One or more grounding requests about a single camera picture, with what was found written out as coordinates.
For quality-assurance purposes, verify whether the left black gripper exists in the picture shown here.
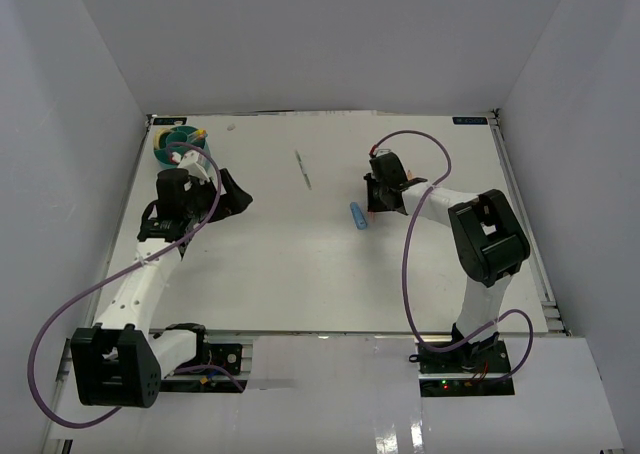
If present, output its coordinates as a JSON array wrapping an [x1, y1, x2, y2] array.
[[184, 169, 253, 224]]

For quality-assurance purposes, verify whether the blue correction tape dispenser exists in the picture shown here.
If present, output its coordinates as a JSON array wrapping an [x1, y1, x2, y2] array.
[[349, 202, 368, 230]]

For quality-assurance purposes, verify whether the green clear pen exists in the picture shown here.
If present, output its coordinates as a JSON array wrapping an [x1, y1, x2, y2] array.
[[294, 149, 312, 191]]

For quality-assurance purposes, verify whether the beige tape roll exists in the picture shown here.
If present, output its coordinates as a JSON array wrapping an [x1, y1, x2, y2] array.
[[153, 128, 172, 150]]

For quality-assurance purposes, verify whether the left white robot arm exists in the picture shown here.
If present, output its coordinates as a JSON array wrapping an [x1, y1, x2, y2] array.
[[71, 168, 253, 408]]

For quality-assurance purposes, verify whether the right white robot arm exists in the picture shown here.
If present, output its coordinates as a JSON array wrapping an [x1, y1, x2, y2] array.
[[364, 151, 531, 373]]

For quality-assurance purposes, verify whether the blue label sticker right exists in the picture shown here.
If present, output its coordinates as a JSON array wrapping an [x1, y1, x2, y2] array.
[[452, 116, 488, 125]]

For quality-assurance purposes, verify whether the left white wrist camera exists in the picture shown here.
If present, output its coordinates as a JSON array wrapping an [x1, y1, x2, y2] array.
[[170, 150, 210, 182]]

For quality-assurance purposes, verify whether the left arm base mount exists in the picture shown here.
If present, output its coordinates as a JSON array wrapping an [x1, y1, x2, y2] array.
[[160, 342, 252, 394]]

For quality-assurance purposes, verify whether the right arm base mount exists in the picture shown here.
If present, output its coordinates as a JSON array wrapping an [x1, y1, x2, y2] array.
[[408, 340, 515, 398]]

